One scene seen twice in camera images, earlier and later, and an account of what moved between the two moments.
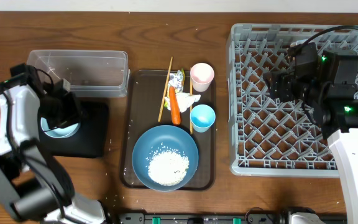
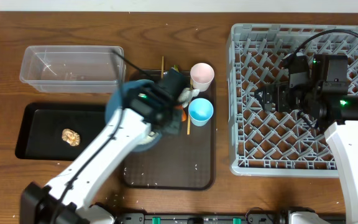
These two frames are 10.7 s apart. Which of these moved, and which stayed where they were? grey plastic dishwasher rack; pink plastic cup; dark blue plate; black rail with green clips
Moved: dark blue plate
Stayed: pink plastic cup; grey plastic dishwasher rack; black rail with green clips
